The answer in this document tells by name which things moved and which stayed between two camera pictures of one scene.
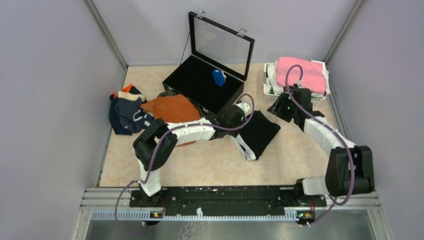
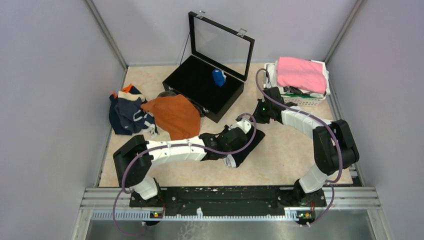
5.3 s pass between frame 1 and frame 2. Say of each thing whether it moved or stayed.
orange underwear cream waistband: stayed
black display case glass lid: stayed
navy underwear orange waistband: stayed
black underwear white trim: moved
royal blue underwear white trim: stayed
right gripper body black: moved
